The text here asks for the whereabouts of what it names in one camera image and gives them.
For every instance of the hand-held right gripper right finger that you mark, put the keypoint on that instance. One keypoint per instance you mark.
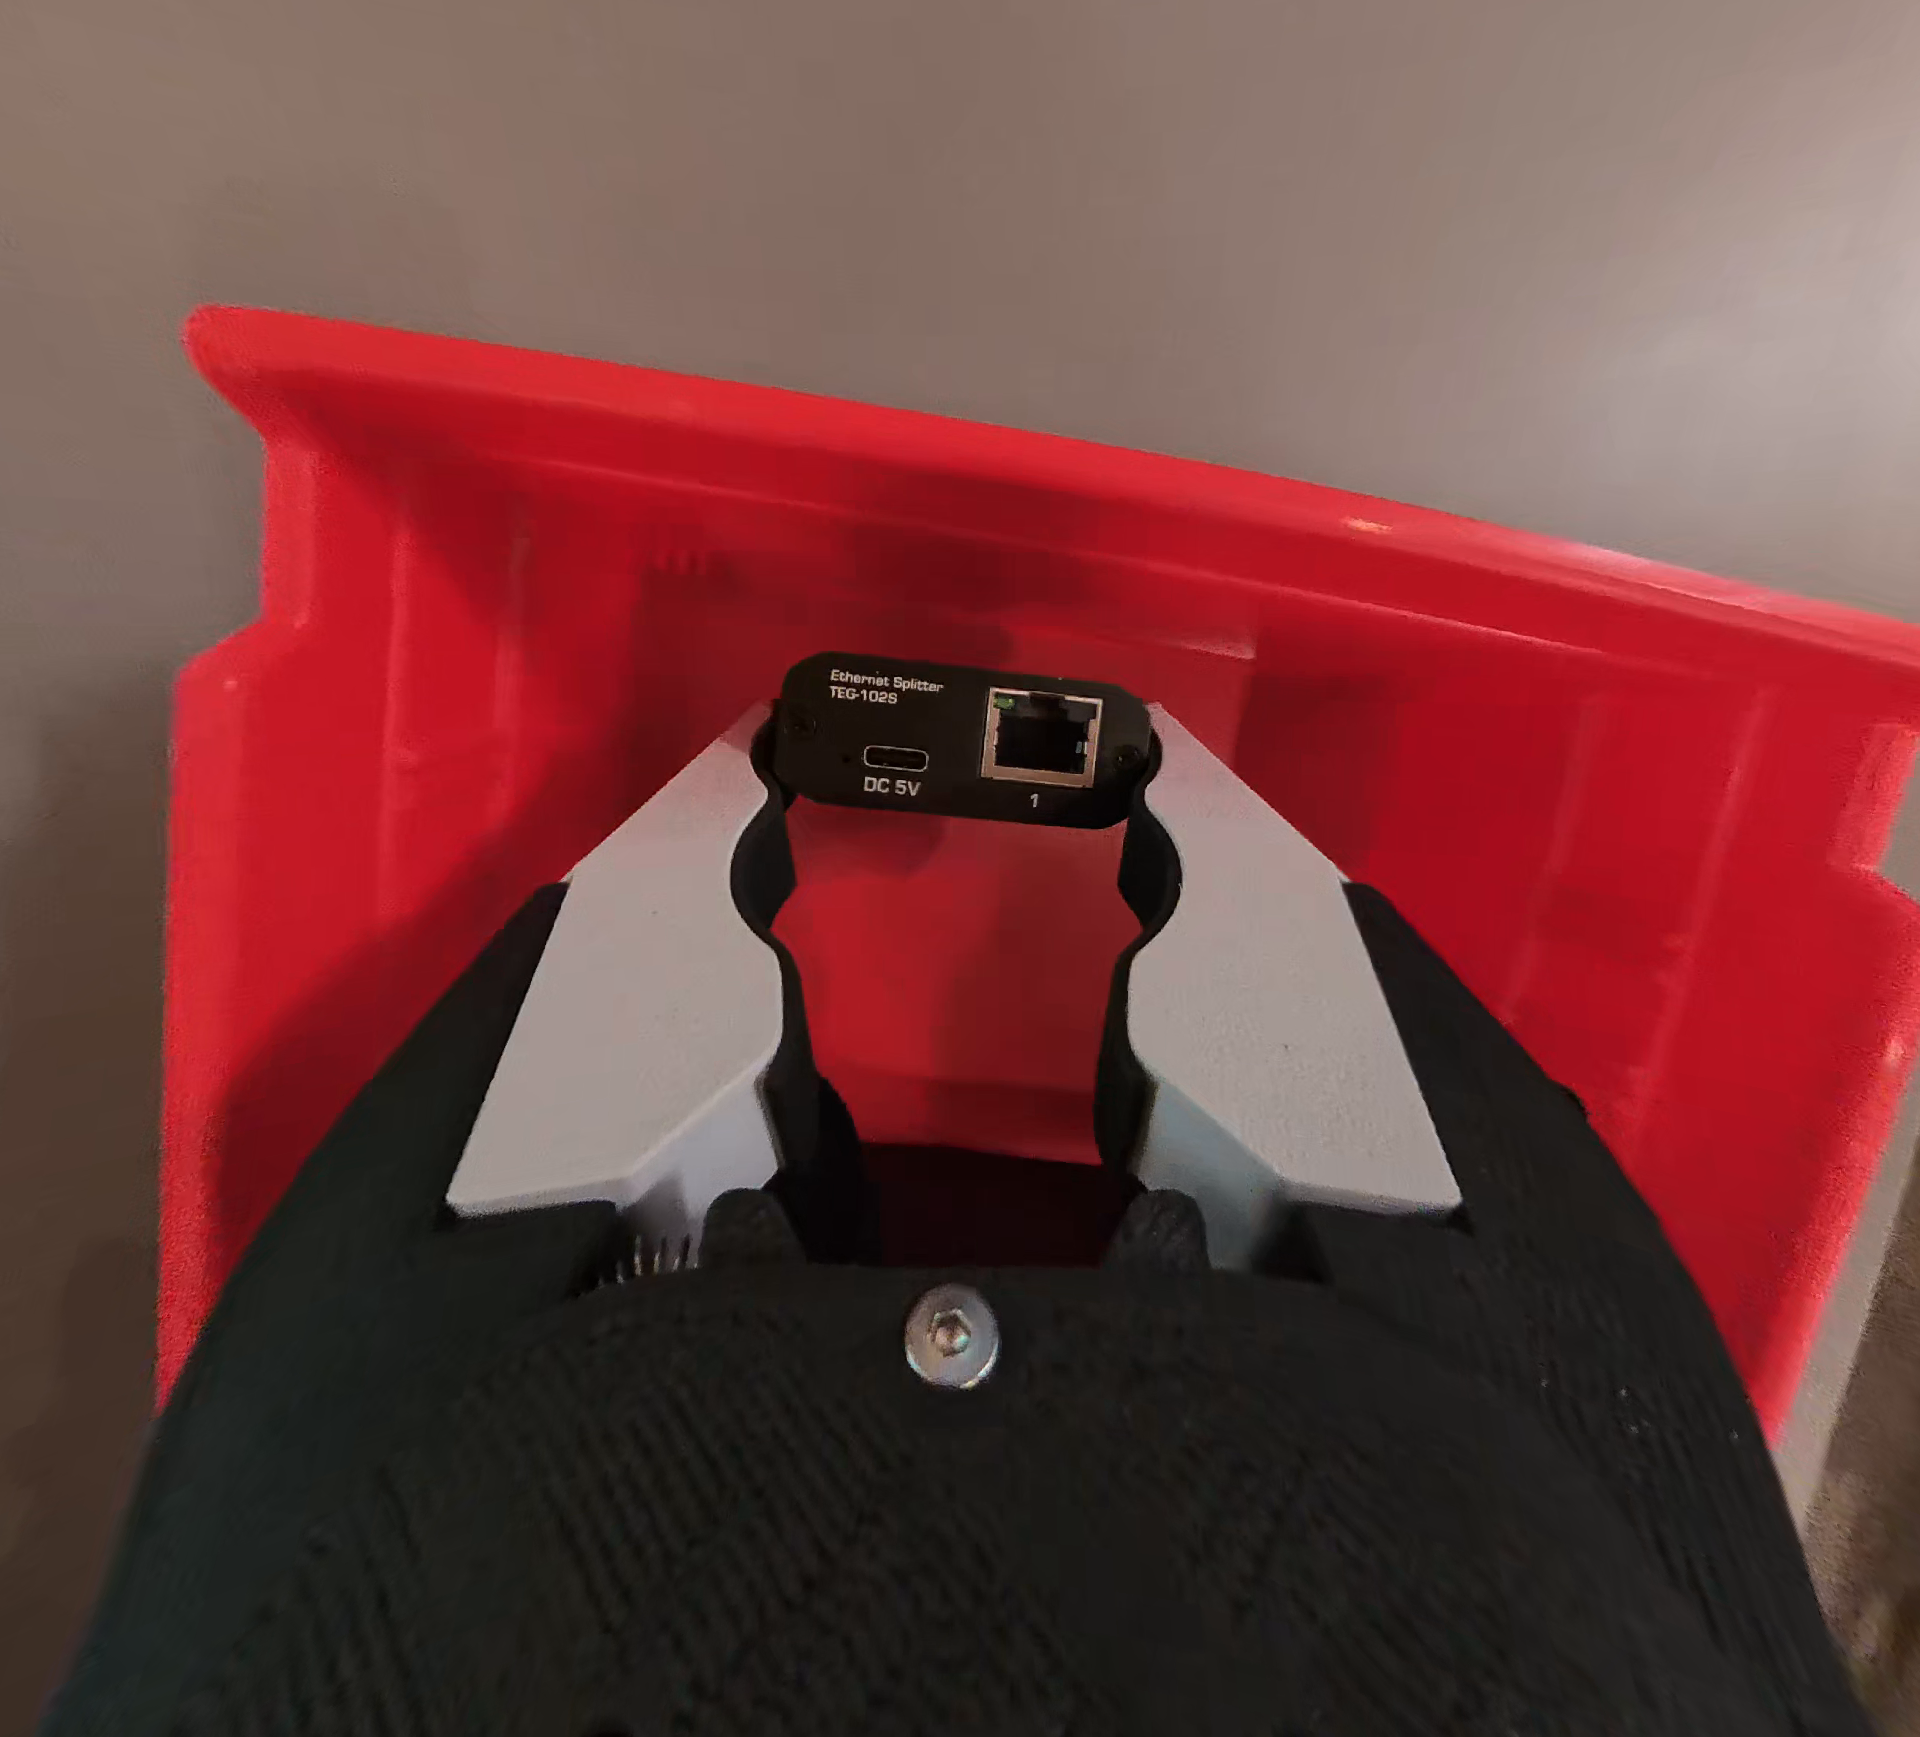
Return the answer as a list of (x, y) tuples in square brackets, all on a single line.
[(1305, 1017)]

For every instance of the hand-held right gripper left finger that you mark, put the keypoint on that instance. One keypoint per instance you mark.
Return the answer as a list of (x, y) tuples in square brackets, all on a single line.
[(601, 1017)]

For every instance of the red plastic bin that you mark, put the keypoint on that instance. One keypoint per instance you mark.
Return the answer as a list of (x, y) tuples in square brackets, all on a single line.
[(1501, 866)]

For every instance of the black ethernet splitter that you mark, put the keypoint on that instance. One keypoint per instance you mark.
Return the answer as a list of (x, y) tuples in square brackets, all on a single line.
[(945, 717)]

